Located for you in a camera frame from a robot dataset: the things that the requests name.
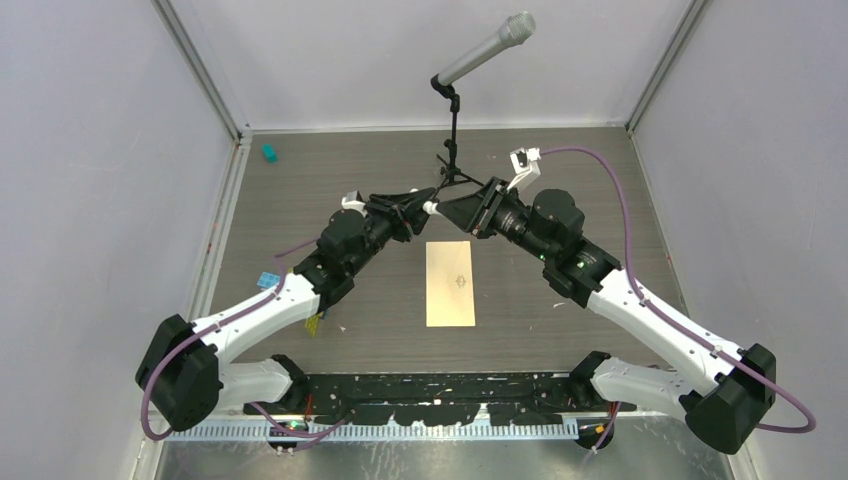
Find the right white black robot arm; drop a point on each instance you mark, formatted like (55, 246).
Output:
(716, 387)

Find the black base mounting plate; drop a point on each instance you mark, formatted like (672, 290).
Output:
(440, 399)

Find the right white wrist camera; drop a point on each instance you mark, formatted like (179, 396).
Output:
(526, 168)

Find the silver microphone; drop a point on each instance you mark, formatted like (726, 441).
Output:
(515, 31)

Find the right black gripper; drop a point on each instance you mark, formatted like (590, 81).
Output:
(476, 212)

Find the teal small block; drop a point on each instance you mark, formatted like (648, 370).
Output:
(269, 153)

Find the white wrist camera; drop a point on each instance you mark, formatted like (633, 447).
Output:
(353, 201)
(526, 168)

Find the black tripod microphone stand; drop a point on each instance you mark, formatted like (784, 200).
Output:
(450, 173)

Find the green white glue stick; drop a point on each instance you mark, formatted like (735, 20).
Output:
(430, 208)

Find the colourful toy brick structure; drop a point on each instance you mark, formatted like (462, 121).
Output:
(268, 280)

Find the white slotted cable duct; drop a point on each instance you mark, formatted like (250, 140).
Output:
(477, 430)

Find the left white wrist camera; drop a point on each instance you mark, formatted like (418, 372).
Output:
(353, 201)

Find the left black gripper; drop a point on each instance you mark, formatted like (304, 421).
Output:
(404, 212)

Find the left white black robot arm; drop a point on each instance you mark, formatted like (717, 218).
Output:
(189, 369)

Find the yellow-green lattice piece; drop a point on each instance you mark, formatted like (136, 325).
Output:
(311, 324)

